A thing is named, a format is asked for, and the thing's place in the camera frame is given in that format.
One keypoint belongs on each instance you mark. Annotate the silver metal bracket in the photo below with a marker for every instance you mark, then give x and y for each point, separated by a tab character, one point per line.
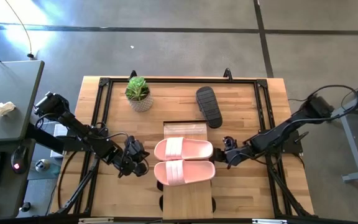
269	221
95	221

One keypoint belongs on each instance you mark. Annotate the pink rubber slide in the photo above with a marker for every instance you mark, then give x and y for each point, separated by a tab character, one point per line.
194	149
197	171

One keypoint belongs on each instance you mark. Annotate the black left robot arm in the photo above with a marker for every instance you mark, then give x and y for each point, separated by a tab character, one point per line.
82	132

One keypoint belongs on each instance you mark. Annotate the dark grey desk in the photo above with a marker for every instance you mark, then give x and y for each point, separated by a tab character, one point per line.
5	199

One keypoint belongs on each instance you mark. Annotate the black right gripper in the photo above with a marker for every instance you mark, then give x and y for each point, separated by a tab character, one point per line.
238	154

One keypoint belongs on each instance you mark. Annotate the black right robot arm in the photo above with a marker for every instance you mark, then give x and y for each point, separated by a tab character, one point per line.
284	130

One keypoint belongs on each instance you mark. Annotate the crumpled white tissue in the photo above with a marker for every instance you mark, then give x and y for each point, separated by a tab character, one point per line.
2	109

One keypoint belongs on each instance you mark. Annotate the white paper sheet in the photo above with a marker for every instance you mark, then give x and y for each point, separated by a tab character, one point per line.
60	130

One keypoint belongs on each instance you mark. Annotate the black computer mouse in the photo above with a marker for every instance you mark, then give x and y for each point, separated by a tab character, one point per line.
19	158

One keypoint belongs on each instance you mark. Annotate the light grey desk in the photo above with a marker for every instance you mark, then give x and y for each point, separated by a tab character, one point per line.
11	81

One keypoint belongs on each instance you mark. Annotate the small black knob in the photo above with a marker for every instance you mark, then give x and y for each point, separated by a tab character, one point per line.
25	207

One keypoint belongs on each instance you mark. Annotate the silver round cap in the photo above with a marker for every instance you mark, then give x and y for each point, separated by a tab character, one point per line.
42	165

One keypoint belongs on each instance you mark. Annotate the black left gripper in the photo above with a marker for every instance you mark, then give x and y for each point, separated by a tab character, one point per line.
129	163

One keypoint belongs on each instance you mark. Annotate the succulent in patterned white pot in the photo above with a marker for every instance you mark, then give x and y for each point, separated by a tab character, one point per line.
138	90

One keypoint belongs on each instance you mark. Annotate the black aluminium frame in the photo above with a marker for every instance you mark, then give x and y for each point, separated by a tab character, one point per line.
182	80

